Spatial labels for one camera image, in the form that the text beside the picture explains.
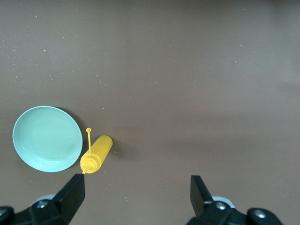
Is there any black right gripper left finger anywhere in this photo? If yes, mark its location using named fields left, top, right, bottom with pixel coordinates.
left=0, top=173, right=86, bottom=225

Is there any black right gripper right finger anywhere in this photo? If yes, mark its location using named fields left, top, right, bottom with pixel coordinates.
left=186, top=175, right=285, bottom=225

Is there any yellow squeeze bottle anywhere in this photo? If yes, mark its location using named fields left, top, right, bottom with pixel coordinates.
left=80, top=127, right=113, bottom=175

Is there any mint green plate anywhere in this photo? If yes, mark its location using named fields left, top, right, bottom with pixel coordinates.
left=12, top=105, right=83, bottom=173

